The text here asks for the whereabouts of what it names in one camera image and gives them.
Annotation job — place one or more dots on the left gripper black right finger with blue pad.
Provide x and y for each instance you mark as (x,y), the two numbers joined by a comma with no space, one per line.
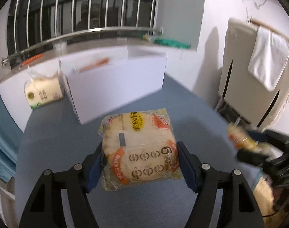
(239,207)

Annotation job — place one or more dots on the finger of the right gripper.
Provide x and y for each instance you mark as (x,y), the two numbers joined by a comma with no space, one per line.
(257,136)

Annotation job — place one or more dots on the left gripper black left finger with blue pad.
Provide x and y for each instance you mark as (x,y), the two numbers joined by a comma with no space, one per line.
(44,207)

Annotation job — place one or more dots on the small orange snack pack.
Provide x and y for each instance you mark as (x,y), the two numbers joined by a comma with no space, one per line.
(240,139)

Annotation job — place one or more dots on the rice cracker snack pack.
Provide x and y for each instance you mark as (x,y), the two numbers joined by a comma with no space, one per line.
(138,147)

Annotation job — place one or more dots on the brown sleeve forearm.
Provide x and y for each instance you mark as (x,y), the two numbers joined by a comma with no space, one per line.
(266,197)

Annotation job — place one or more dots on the beige chair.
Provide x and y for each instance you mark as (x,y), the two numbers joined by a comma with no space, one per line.
(244,93)

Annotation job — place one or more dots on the white towel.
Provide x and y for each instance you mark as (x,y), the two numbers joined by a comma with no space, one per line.
(269,58)

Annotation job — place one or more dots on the blue curtain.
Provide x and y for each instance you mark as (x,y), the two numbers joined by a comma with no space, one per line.
(10,137)

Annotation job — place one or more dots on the yellow tissue pack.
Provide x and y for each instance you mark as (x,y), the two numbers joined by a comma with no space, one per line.
(42,89)

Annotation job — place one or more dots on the white cardboard box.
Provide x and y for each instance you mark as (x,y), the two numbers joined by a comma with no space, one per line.
(101,80)

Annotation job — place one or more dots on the orange beaded tool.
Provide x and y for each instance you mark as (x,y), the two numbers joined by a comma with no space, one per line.
(30,60)

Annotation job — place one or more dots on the white tape roll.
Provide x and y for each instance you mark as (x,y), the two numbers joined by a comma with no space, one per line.
(60,46)

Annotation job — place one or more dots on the steel window guard rail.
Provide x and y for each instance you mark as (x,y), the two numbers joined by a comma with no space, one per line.
(34,25)

